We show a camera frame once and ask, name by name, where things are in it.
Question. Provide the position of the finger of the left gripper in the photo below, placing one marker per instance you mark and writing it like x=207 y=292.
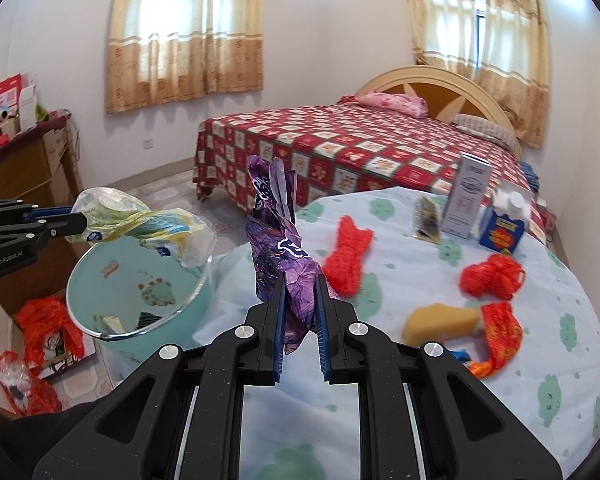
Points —
x=62 y=227
x=55 y=213

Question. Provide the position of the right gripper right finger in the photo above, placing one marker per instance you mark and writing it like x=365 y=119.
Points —
x=423 y=415

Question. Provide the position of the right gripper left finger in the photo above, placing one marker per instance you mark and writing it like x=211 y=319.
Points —
x=179 y=415

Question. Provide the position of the clear yellow green wrapper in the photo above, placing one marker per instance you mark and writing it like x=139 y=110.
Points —
x=177 y=233

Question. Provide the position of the red plastic bag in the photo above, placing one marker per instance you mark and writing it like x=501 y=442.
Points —
x=503 y=335

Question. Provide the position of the yellow sponge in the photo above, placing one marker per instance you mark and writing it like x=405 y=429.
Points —
x=439 y=322

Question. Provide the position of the red mesh ball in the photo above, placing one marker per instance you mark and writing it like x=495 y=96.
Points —
x=499 y=276

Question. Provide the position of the purple snack wrapper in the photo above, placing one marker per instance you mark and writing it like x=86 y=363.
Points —
x=285 y=273

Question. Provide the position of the red knitted scrubber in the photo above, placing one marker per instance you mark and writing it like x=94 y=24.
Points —
x=343 y=266

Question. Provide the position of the teal plastic trash bin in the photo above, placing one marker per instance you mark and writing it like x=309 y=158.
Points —
x=123 y=279

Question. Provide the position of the trash inside bin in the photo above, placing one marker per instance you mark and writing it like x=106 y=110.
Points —
x=114 y=325

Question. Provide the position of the brown wooden cabinet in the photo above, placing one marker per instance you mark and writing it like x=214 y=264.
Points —
x=40 y=167

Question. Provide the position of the red bag on floor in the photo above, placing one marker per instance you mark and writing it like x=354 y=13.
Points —
x=40 y=320

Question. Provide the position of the red box on cabinet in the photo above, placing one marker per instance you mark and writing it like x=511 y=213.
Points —
x=10 y=89

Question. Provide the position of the clear bag on floor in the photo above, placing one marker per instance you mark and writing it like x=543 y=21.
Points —
x=27 y=394

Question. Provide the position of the dark small snack packet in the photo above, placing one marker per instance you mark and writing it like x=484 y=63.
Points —
x=426 y=220

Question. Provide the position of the blue white milk carton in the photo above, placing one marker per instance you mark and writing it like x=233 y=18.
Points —
x=505 y=219

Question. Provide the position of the beige curtain left window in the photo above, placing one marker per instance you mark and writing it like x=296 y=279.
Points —
x=162 y=51

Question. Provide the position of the beige curtain window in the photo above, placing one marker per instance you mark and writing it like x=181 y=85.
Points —
x=501 y=45
x=162 y=51

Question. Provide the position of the tall grey white carton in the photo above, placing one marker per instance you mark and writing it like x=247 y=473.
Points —
x=467 y=193

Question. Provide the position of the plaid pillow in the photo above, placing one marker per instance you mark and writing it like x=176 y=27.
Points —
x=485 y=127

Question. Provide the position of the bed with red quilt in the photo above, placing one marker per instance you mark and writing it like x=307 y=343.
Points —
x=347 y=147

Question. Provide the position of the pink pillow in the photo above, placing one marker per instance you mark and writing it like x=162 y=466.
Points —
x=412 y=106

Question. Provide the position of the beige curtain right window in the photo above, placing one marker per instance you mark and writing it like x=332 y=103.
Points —
x=501 y=45

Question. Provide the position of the wall power socket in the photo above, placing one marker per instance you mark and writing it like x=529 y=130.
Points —
x=148 y=144

